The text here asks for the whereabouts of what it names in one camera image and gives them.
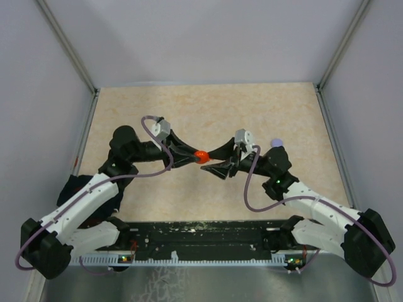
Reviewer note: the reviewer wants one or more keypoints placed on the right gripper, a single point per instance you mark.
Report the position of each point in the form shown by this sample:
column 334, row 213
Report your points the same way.
column 226, row 152

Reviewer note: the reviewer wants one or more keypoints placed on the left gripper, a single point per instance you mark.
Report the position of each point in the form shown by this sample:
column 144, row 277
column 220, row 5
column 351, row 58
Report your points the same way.
column 175, row 146

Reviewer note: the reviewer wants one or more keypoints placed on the red earbud charging case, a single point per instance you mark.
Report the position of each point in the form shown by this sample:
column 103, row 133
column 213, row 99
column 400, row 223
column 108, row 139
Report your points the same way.
column 202, row 157

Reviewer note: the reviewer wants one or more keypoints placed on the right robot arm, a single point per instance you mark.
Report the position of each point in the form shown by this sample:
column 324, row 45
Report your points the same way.
column 360, row 238

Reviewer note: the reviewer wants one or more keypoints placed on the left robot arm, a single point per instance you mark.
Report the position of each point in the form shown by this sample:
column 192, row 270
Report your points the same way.
column 50, row 244

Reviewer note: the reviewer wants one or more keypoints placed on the purple earbud charging case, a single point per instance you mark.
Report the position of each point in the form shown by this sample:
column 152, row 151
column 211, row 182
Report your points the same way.
column 276, row 142

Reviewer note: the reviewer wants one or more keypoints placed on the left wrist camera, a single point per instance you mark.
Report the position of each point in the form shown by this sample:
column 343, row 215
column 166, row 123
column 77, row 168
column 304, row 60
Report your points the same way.
column 161, row 130

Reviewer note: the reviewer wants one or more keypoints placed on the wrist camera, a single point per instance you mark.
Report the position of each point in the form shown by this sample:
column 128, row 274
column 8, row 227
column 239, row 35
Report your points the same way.
column 161, row 130
column 244, row 139

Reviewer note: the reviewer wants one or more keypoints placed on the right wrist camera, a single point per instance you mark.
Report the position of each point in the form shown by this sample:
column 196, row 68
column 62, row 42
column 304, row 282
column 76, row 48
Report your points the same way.
column 244, row 139

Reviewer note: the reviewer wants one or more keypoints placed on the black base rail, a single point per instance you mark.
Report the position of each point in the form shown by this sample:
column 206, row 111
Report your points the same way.
column 206, row 240

